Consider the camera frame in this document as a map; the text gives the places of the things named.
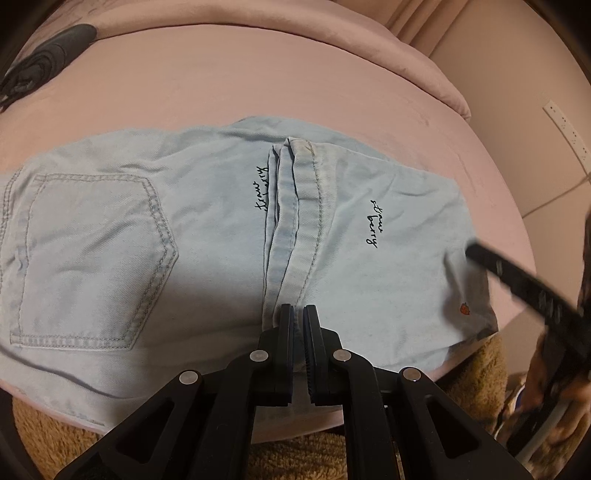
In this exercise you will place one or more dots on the pink curtain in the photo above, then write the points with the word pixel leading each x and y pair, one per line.
pixel 415 18

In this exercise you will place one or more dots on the dark folded clothes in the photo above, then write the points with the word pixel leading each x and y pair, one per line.
pixel 46 57

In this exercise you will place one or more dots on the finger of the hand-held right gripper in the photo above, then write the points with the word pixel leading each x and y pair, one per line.
pixel 517 281

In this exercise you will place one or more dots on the brown rug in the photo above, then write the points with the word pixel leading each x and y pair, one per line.
pixel 475 369

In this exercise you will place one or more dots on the white wall power strip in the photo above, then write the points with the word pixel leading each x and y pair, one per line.
pixel 570 131

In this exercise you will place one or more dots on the light blue strawberry pants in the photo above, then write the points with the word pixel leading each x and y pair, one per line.
pixel 138 230

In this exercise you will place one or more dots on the pink duvet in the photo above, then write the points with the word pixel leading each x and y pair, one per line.
pixel 277 27

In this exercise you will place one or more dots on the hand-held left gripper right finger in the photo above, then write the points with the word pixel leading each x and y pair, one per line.
pixel 369 406

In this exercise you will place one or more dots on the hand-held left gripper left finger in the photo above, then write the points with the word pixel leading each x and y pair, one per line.
pixel 221 406

